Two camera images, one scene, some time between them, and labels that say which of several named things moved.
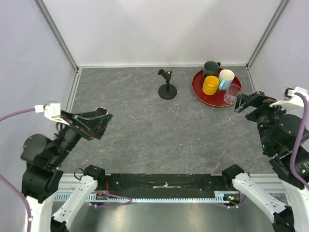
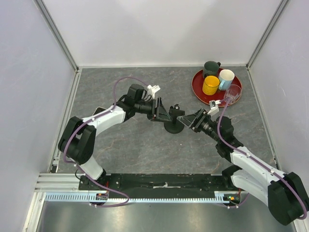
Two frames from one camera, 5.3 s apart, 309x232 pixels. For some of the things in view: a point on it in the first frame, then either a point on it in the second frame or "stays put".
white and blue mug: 225,78 stays put
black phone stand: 167,91 → 174,126
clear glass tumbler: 231,93 stays put
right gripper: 258,99 → 193,122
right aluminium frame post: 282,5 stays put
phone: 103,110 stays put
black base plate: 163,185 stays put
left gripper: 90,124 → 159,113
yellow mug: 210,85 stays put
